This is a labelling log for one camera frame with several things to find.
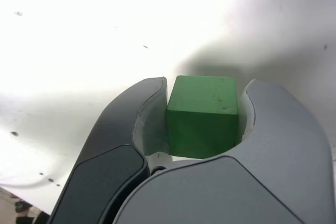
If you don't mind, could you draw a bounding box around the green cube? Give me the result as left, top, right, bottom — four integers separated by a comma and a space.
166, 75, 240, 159

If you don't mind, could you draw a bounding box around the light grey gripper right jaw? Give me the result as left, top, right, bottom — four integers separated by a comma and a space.
112, 78, 336, 224

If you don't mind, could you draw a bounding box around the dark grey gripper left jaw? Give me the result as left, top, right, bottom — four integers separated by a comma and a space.
48, 77, 171, 224

